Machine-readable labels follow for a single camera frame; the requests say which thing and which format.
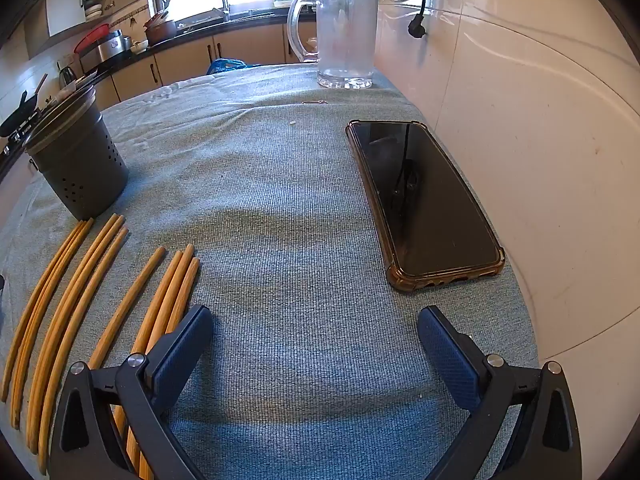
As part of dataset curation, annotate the brown clay pot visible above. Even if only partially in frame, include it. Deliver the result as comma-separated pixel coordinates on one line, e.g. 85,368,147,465
145,19,178,45

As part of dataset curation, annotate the black power plug with cable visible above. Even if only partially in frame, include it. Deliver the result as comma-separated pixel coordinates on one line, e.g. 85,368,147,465
407,0,433,41

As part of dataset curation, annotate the smartphone in brown clear case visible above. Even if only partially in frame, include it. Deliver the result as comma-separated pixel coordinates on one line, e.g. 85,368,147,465
345,119,506,293

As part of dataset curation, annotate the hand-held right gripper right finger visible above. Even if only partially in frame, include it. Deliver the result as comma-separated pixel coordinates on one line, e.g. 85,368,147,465
417,305,583,480

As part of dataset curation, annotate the grey-blue table cloth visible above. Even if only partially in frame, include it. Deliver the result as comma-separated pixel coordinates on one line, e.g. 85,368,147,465
0,62,543,480

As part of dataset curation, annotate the red pot lid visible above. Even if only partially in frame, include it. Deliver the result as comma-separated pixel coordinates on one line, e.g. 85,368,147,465
74,23,111,53

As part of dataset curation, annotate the beige wall cabinet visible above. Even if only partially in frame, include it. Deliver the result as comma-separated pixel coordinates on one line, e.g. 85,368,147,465
22,0,151,58

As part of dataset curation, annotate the large glass pitcher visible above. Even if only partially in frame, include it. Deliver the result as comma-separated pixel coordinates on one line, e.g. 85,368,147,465
286,0,381,90

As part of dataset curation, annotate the black kitchen countertop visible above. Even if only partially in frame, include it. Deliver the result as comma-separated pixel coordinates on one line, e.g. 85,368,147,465
0,7,321,181

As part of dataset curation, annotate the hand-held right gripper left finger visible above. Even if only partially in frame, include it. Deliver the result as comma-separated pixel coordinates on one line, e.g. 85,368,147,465
48,304,215,480

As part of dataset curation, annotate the blue plastic bag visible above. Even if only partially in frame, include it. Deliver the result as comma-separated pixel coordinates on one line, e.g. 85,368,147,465
206,58,248,76

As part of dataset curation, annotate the wooden chopstick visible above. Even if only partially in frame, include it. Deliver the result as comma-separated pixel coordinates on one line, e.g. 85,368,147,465
27,213,124,455
125,243,196,461
137,257,201,480
87,246,167,370
1,220,88,403
11,217,95,430
37,227,130,476
112,251,184,441

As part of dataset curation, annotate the black frying pan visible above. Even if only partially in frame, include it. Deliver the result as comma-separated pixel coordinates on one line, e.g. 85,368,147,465
0,91,41,138

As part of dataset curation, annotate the steel pot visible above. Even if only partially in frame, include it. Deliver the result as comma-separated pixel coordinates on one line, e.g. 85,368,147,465
95,30,127,63

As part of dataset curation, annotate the dark grey perforated utensil holder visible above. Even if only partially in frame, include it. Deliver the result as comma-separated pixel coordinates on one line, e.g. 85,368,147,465
22,85,130,222

